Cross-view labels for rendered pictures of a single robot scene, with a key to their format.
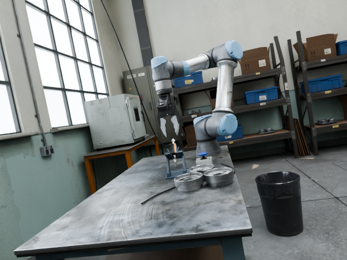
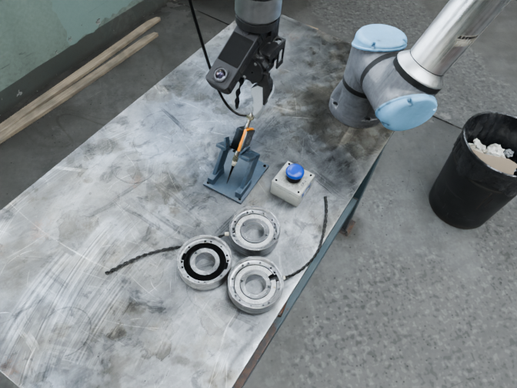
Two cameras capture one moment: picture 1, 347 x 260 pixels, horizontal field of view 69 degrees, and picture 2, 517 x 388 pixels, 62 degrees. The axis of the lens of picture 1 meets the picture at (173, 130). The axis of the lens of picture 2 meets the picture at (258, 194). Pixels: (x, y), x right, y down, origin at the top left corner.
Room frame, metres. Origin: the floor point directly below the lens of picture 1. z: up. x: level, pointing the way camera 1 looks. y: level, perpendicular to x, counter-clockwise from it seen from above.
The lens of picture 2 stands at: (0.58, -0.21, 1.59)
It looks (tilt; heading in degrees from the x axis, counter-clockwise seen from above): 55 degrees down; 17
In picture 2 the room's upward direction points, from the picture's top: 7 degrees clockwise
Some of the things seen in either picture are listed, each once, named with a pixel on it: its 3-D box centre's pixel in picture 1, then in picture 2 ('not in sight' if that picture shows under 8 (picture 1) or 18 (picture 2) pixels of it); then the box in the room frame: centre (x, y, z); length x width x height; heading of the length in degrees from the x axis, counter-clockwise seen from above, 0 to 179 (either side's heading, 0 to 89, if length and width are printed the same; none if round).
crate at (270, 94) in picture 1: (259, 96); not in sight; (4.41, -1.58, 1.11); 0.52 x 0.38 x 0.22; 80
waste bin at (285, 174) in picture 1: (280, 202); (480, 176); (2.00, -0.74, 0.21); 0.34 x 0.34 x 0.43
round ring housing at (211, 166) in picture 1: (202, 172); (254, 232); (1.01, -0.08, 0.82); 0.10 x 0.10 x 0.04
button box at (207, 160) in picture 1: (204, 162); (293, 182); (1.16, -0.11, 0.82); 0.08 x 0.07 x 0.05; 170
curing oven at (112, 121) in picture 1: (120, 121); not in sight; (3.47, 0.69, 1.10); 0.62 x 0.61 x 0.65; 170
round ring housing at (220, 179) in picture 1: (218, 177); (255, 285); (0.90, -0.13, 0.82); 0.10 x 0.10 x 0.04
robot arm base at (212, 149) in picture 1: (207, 146); (361, 93); (1.49, -0.18, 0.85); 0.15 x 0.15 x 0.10
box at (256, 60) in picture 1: (253, 62); not in sight; (4.39, -1.56, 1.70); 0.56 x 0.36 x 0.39; 75
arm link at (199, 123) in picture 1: (205, 126); (375, 58); (1.48, -0.19, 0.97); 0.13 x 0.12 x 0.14; 36
